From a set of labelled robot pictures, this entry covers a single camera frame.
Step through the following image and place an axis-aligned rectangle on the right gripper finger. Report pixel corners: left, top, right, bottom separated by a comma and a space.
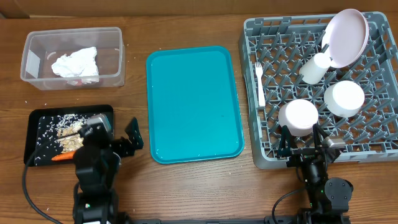
313, 124, 330, 146
279, 126, 292, 152

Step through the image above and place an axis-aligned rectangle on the orange carrot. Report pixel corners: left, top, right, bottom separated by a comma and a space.
52, 151, 76, 161

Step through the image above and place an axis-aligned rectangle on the white bowl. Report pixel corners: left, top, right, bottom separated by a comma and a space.
324, 80, 365, 118

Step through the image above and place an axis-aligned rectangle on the red snack wrapper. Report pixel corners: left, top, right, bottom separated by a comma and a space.
67, 78, 100, 86

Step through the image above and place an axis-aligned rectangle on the white plastic cup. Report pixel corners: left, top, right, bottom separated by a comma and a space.
299, 52, 331, 85

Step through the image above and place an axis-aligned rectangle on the white napkin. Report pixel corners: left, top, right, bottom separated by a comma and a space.
51, 47, 99, 78

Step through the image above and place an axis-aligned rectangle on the white plastic fork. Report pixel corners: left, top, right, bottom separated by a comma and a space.
255, 62, 266, 107

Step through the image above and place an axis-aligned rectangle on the white round plate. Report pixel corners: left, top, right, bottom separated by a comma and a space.
322, 9, 369, 68

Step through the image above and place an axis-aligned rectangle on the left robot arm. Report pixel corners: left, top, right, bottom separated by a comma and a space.
73, 114, 144, 224

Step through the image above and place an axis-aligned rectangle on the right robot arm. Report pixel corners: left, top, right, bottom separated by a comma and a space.
272, 124, 354, 224

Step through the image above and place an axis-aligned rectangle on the grey dishwasher rack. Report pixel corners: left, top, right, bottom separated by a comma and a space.
238, 12, 397, 169

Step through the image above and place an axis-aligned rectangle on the peanuts and rice pile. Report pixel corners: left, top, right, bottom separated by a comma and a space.
33, 113, 92, 166

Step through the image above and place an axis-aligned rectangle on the black tray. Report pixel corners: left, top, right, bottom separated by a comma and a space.
24, 105, 114, 166

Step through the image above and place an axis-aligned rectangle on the teal serving tray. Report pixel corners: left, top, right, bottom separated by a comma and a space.
146, 46, 244, 164

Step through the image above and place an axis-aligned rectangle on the clear plastic bin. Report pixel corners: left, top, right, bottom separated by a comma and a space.
20, 27, 126, 90

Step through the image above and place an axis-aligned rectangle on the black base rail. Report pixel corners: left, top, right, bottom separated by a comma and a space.
123, 217, 274, 224

